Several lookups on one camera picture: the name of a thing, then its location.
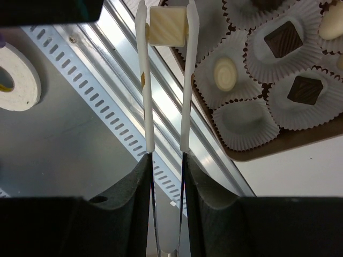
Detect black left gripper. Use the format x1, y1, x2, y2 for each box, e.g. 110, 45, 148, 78
1, 0, 103, 27

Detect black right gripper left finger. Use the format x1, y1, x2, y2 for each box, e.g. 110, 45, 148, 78
57, 154, 152, 256

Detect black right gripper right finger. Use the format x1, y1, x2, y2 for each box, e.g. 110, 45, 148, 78
183, 155, 254, 256

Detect white steel tongs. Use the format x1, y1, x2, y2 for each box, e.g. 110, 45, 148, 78
135, 0, 199, 257

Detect white shell chocolate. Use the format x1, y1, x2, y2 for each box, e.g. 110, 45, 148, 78
319, 1, 342, 40
213, 57, 238, 92

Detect white square chocolate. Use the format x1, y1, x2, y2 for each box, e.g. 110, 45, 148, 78
148, 6, 188, 47

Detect dark square chocolate corner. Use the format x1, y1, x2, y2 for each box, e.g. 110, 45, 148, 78
287, 76, 324, 105

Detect gold square chocolate tin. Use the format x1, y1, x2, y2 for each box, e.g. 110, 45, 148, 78
158, 0, 343, 163

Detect dark square chocolate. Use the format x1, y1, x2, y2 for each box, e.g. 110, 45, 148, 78
264, 21, 303, 58

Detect dark round fluted chocolate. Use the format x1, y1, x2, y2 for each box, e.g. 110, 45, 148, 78
251, 0, 283, 10

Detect white tape roll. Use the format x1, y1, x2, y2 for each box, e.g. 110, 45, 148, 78
1, 43, 41, 111

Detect white paper cup nine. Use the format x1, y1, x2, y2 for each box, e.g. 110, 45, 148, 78
212, 99, 280, 152

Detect white paper cup six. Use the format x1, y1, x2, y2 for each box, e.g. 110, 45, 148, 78
267, 68, 342, 131

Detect white paper cup eight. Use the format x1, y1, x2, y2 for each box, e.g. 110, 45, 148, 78
195, 29, 262, 110

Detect white paper cup five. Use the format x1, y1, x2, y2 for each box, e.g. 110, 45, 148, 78
244, 1, 322, 84

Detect white paper cup three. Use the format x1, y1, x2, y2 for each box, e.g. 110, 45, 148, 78
319, 54, 342, 81

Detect white paper cup seven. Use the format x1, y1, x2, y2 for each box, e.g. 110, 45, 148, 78
195, 0, 236, 64

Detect white paper cup four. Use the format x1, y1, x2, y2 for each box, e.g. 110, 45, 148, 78
223, 0, 296, 31

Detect white paper cup two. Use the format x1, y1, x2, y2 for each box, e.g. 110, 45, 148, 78
319, 1, 342, 54

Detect aluminium front rail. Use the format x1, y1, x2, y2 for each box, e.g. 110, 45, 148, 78
56, 1, 254, 199

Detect white slotted cable duct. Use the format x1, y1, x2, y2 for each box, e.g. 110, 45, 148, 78
21, 25, 188, 217

